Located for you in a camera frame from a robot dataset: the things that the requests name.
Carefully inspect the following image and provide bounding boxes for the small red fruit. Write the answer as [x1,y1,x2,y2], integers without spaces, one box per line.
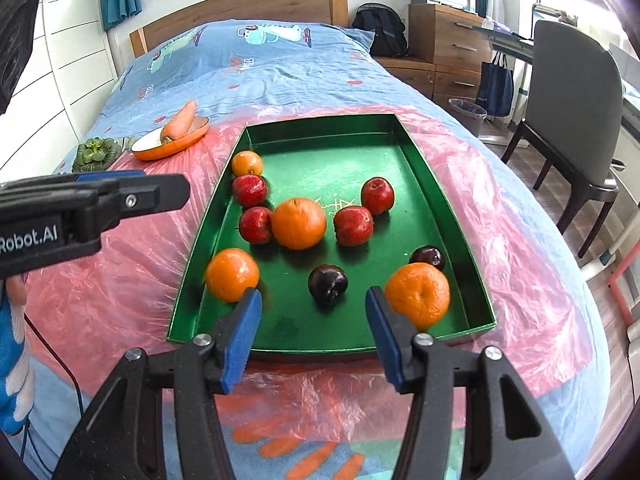
[232,174,268,208]

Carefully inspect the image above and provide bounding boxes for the small orange mandarin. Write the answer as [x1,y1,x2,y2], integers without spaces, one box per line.
[231,151,264,177]

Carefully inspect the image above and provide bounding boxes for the small red apple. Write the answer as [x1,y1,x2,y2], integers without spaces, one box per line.
[239,206,272,245]

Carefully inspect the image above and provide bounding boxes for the dark plum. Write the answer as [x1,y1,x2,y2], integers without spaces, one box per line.
[409,245,446,271]
[307,264,348,307]

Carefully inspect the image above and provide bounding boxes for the large orange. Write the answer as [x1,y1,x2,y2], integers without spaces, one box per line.
[271,197,326,250]

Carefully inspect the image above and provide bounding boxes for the blue white gloved hand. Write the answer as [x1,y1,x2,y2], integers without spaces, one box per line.
[0,275,35,436]

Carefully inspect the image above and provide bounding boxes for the green bok choy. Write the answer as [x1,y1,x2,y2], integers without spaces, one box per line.
[72,136,134,174]

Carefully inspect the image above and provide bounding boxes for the orange oval dish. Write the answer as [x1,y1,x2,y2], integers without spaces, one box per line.
[130,116,209,162]

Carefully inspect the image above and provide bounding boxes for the pink plastic sheet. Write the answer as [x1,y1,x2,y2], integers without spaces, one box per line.
[27,108,608,460]

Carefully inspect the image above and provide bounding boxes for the orange carrot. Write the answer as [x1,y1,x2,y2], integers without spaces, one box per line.
[160,100,196,144]

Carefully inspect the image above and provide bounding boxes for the blue cartoon bed sheet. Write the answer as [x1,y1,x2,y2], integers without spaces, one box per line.
[25,21,600,479]

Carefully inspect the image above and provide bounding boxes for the white wardrobe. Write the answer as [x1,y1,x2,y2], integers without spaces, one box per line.
[1,0,116,182]

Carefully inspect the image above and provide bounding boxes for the green tray box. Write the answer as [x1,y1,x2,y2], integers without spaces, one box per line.
[167,114,497,362]

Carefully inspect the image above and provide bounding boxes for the wooden headboard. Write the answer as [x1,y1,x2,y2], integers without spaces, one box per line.
[129,0,349,58]

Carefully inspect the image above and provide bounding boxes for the grey waste bin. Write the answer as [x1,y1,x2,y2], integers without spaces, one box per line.
[447,98,487,136]

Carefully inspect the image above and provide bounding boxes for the black backpack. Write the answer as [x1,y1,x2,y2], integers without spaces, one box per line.
[352,2,408,58]

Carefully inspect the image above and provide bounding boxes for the grey chair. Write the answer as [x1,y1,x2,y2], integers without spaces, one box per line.
[500,20,626,259]

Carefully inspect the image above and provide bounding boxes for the navy tote bag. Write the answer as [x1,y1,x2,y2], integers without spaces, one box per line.
[475,52,514,117]

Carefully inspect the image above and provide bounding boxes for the low wooden nightstand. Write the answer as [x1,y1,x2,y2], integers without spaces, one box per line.
[374,55,484,111]

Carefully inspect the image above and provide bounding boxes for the wooden drawer cabinet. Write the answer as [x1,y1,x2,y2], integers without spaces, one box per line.
[408,3,492,72]

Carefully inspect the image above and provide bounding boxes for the grey desk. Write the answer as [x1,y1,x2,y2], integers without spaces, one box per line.
[473,26,534,65]

